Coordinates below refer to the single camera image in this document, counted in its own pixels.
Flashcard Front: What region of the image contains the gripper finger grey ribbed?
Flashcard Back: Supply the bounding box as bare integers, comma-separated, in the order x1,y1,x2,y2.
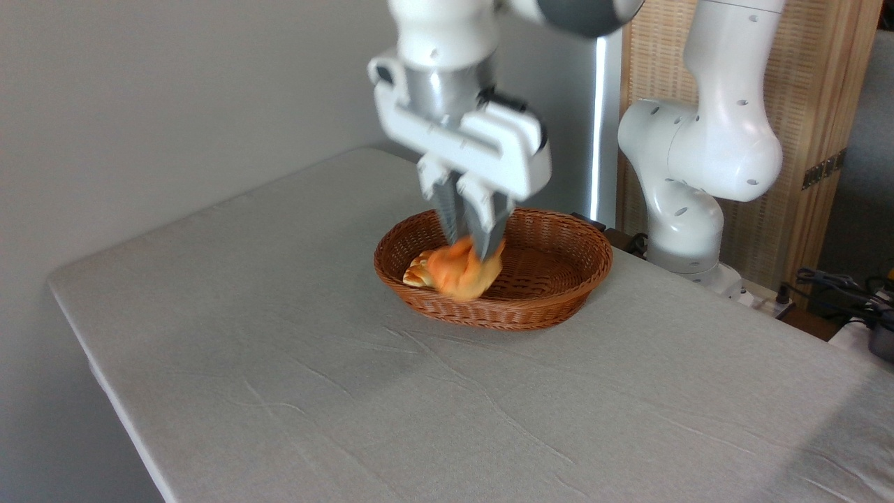
457,175,518,258
417,156,468,246

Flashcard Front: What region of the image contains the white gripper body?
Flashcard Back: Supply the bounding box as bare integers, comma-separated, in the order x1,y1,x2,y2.
367,50,553,202

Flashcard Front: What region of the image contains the orange muffin-shaped bread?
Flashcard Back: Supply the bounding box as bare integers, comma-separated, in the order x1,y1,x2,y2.
425,236,506,303

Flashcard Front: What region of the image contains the black robot base clamp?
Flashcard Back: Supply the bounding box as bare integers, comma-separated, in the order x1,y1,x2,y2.
571,212,649,258

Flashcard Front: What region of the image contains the braided bread roll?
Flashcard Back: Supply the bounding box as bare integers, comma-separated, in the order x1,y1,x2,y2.
402,252,434,289

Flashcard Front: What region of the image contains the brown wicker oval basket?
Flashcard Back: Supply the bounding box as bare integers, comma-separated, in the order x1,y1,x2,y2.
373,207,614,332

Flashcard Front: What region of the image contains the grey tablecloth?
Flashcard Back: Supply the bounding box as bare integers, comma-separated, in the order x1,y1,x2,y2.
47,145,894,503

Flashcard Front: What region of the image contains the white power strip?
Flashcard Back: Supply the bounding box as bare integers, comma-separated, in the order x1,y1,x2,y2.
739,279,798,316

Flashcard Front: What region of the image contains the dark metal screen hinge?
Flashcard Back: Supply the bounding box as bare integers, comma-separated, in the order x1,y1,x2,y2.
801,148,848,191

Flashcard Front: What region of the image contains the wooden rattan folding screen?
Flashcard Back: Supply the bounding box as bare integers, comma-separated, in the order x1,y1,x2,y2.
618,0,885,294

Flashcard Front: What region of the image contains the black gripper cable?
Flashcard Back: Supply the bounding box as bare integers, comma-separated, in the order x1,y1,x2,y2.
482,88,550,152

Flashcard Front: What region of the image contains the silver vertical metal post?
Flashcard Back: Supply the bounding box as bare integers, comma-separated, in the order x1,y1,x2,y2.
588,31,624,228

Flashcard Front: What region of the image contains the black cable bundle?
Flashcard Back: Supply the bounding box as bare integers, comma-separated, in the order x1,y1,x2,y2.
795,267,894,329

